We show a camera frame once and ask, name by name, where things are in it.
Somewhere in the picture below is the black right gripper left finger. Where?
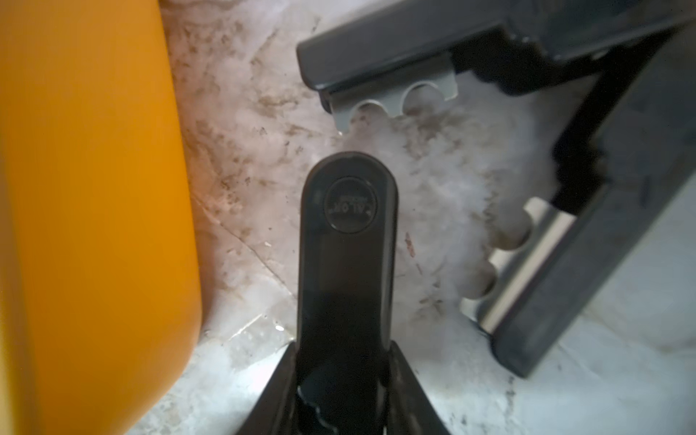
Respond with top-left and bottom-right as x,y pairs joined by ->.
236,342 -> 297,435

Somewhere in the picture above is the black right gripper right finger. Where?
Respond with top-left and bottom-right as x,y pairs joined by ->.
387,341 -> 451,435

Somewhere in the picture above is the yellow storage box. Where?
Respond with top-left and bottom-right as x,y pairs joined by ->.
1,1 -> 202,434

